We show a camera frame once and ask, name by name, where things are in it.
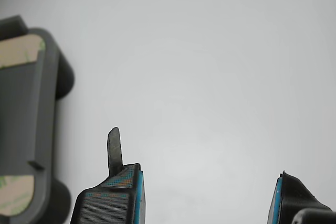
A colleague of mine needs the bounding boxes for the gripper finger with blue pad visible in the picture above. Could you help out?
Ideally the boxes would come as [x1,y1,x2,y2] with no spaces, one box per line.
[267,170,336,224]

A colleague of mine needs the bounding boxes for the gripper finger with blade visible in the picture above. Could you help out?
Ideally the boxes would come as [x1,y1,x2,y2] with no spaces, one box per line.
[69,126,144,224]

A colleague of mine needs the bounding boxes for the beige printed protective film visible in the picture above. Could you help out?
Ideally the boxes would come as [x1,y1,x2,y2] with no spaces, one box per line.
[0,175,35,216]
[0,34,46,69]

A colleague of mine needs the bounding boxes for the grey printed fixture black legs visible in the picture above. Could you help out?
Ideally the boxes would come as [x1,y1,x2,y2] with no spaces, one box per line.
[0,15,76,224]

